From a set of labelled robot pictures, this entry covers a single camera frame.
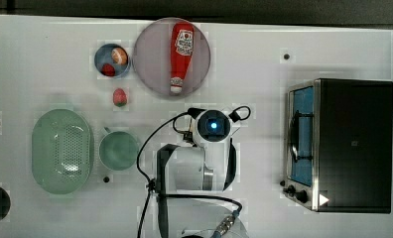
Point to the orange slice toy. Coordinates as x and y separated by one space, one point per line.
119 56

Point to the silver toaster oven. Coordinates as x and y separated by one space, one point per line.
339 145

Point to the green mug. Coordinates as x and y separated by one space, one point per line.
118 150

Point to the green colander basket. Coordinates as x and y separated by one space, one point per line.
62 151

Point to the grey round plate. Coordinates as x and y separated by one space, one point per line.
152 58

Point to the small red toy fruit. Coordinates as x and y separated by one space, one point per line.
108 70

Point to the small blue bowl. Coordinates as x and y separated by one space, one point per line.
103 55

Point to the red toy strawberry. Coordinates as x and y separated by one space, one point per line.
119 97

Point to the red ketchup bottle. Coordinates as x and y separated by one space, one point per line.
182 47

